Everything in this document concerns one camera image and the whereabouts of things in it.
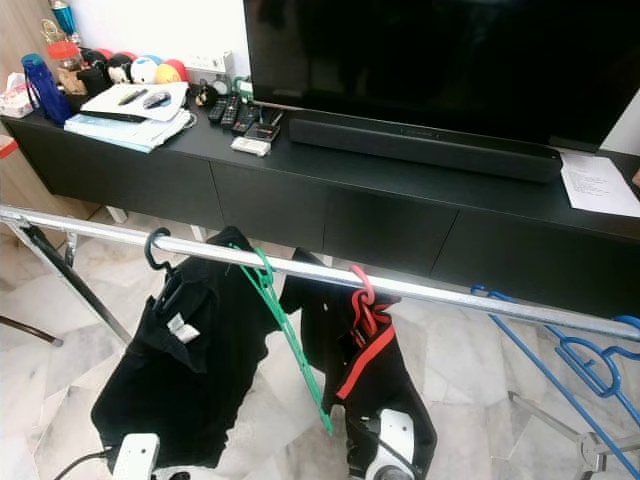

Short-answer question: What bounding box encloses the black and white plush ball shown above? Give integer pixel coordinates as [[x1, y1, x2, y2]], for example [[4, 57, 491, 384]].
[[105, 53, 133, 85]]

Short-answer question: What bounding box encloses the silver metal clothes rack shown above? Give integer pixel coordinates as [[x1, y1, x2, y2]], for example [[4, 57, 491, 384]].
[[0, 205, 640, 477]]

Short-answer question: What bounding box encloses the white printed paper sheet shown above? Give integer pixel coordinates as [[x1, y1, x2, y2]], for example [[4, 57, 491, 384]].
[[558, 148, 640, 218]]

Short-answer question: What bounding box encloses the blue and gold trophy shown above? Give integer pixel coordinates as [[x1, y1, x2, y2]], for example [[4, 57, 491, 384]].
[[45, 0, 81, 43]]

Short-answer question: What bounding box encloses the stack of papers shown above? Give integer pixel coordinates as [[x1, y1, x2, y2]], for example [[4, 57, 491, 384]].
[[64, 82, 196, 154]]

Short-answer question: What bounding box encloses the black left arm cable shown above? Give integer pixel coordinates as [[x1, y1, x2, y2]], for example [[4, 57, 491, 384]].
[[53, 448, 116, 480]]

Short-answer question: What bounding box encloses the black device with red label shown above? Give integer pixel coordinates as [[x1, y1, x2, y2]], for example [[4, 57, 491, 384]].
[[250, 112, 283, 144]]

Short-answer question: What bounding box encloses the blue water bottle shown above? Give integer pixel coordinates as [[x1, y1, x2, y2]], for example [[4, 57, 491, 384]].
[[21, 53, 73, 126]]

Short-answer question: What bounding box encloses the black clothes hanger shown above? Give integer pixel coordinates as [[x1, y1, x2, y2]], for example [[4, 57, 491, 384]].
[[145, 227, 173, 273]]

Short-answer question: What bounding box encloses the dark navy red-striped shirt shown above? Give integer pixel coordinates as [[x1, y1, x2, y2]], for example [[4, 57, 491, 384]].
[[278, 248, 439, 479]]

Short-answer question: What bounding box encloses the green plastic hanger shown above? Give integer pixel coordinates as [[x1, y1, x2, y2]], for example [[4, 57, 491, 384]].
[[228, 243, 336, 436]]

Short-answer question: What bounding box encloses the small white box device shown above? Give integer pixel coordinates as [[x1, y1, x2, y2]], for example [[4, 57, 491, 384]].
[[231, 136, 273, 158]]

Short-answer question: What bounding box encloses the light wooden cabinet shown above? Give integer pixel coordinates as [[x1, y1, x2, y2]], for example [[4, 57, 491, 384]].
[[0, 0, 81, 246]]

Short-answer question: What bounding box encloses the white and blue plush ball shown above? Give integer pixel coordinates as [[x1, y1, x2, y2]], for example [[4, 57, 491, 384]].
[[130, 55, 159, 84]]

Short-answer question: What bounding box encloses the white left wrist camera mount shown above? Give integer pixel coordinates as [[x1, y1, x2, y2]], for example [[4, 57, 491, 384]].
[[112, 433, 161, 480]]

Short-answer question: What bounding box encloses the white power strip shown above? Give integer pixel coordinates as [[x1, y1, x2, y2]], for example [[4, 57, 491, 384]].
[[185, 52, 234, 81]]

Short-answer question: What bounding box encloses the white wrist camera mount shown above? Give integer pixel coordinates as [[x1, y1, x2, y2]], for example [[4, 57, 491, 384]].
[[365, 408, 416, 480], [112, 433, 161, 480]]

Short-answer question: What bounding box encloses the black soundbar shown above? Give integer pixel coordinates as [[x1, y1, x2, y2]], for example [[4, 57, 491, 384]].
[[288, 117, 564, 185]]

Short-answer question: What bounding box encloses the jar with red lid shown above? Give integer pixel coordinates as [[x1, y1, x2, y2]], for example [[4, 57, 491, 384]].
[[46, 38, 86, 96]]

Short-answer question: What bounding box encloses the pink tissue pack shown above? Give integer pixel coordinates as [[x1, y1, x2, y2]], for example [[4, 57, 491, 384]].
[[0, 72, 36, 119]]

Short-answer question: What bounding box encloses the black tv console cabinet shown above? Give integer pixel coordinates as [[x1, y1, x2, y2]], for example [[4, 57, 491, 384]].
[[5, 112, 640, 319]]

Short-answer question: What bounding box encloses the blue plastic hanger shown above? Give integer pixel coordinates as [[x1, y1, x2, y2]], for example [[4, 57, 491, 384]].
[[470, 284, 640, 453]]

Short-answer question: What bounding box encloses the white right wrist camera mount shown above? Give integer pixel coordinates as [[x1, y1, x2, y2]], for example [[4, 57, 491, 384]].
[[365, 408, 416, 480]]

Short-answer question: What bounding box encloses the black flat television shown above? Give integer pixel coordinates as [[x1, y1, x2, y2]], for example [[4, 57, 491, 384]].
[[243, 0, 640, 151]]

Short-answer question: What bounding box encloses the red plastic hanger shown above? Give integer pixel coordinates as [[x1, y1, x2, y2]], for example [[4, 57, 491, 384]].
[[345, 264, 396, 341]]

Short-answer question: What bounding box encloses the black shirt with logo print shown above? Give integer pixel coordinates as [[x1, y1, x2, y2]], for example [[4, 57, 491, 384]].
[[90, 227, 254, 471]]

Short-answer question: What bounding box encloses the black plush toy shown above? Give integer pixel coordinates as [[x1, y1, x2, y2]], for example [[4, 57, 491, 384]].
[[78, 48, 111, 96]]

